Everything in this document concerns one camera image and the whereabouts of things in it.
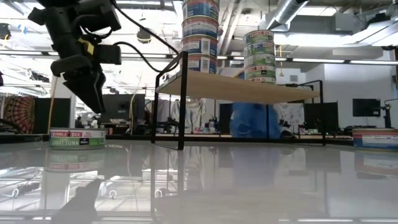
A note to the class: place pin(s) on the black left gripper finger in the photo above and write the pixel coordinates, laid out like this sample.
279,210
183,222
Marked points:
84,87
101,90

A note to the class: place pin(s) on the blue Wild Planet tuna can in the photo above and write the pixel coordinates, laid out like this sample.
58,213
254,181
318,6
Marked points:
202,63
374,140
200,9
200,28

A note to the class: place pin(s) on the black background robot arm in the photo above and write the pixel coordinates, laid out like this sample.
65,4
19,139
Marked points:
170,123
284,124

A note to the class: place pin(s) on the white building column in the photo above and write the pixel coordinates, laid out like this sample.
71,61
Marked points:
60,93

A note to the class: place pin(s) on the black monitor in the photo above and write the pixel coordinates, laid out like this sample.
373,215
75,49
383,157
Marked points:
124,107

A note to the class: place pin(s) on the person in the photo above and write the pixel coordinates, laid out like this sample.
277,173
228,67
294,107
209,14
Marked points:
253,121
79,123
94,122

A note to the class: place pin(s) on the black partition panel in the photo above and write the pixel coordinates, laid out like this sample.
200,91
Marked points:
224,119
53,115
321,116

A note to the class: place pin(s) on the orange patterned tapestry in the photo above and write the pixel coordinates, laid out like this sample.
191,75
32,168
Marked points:
18,113

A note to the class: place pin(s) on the white draped cloth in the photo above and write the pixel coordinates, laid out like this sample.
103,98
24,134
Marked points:
186,112

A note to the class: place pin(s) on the white patterned cloth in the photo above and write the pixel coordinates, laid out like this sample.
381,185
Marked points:
290,112

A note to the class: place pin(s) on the black rig bar with lights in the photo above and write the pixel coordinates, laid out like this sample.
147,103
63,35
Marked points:
317,60

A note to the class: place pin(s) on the black hanging camera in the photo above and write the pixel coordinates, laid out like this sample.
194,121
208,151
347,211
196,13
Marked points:
4,31

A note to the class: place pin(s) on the black dome overhead camera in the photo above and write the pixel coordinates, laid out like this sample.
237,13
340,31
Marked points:
143,38

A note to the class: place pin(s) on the wooden shelf black metal frame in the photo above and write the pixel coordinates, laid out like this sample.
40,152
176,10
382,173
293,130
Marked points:
236,88

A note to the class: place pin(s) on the silver spiral ventilation duct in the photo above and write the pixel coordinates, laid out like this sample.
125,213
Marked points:
286,12

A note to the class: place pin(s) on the black metal table frame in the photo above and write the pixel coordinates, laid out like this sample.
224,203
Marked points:
311,141

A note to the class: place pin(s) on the black wall screen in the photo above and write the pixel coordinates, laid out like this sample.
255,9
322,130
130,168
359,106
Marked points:
367,108

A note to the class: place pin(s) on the black camera stand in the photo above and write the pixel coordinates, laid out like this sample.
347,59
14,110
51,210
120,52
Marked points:
387,116

